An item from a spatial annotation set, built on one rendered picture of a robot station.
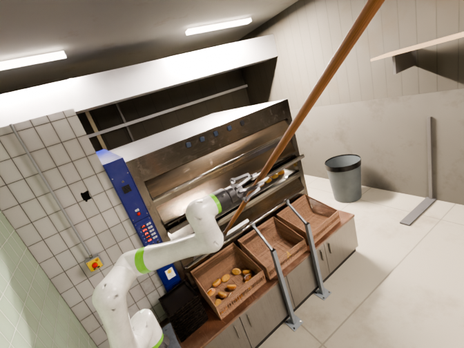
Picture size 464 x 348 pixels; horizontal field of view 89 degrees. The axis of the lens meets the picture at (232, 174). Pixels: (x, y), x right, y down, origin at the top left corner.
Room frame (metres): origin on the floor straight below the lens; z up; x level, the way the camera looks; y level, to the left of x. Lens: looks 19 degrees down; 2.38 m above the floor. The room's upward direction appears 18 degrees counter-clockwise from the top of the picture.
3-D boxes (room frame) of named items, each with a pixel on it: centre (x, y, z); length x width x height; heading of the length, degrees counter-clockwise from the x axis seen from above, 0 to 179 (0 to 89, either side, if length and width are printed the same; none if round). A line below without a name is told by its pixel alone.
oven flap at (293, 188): (2.42, -0.04, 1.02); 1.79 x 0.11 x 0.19; 118
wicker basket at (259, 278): (1.92, 0.35, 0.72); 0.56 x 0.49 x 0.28; 118
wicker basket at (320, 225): (2.47, -0.72, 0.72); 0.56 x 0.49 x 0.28; 119
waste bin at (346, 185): (3.78, -1.90, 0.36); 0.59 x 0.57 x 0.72; 115
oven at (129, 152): (3.21, 0.47, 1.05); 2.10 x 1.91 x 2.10; 118
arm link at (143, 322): (0.98, 0.70, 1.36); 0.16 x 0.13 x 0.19; 167
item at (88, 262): (1.68, 1.26, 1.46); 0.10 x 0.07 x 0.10; 118
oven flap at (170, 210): (2.42, -0.04, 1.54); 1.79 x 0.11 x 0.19; 118
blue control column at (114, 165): (2.75, 1.32, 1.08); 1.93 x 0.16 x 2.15; 28
